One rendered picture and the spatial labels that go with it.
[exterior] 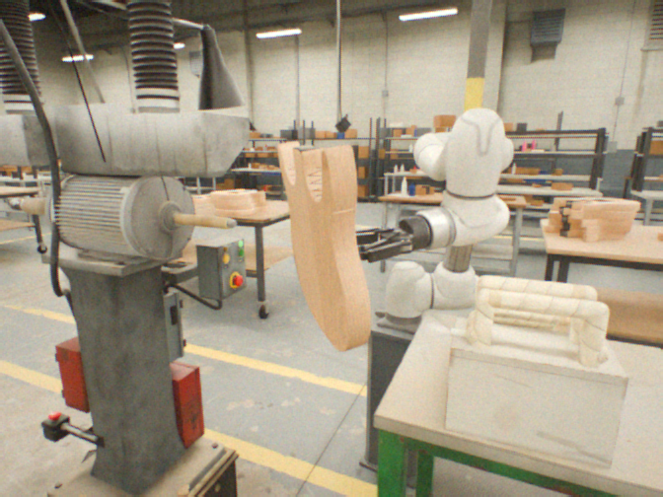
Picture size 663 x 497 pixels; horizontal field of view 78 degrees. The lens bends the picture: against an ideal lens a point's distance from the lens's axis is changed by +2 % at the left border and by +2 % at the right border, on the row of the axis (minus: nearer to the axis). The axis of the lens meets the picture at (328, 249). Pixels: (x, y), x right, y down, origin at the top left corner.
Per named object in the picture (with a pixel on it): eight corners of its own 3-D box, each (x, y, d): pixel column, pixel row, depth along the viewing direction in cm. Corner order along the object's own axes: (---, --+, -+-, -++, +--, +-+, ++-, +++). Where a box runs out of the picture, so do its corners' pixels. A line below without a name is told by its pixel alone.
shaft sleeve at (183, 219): (184, 216, 121) (180, 226, 120) (177, 211, 118) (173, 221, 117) (234, 221, 114) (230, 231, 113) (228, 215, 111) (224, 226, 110)
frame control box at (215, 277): (160, 311, 151) (153, 244, 144) (199, 293, 170) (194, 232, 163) (213, 322, 141) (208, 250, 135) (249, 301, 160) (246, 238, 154)
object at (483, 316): (471, 348, 73) (476, 299, 71) (471, 340, 76) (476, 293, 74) (490, 351, 72) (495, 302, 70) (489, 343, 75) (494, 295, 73)
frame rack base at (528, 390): (443, 431, 77) (450, 348, 73) (449, 388, 91) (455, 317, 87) (613, 469, 68) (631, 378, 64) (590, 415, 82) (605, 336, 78)
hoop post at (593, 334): (579, 366, 67) (588, 314, 65) (575, 357, 70) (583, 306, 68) (602, 370, 66) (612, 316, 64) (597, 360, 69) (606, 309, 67)
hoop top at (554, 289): (476, 292, 79) (478, 277, 78) (476, 287, 82) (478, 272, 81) (598, 307, 72) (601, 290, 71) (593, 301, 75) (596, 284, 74)
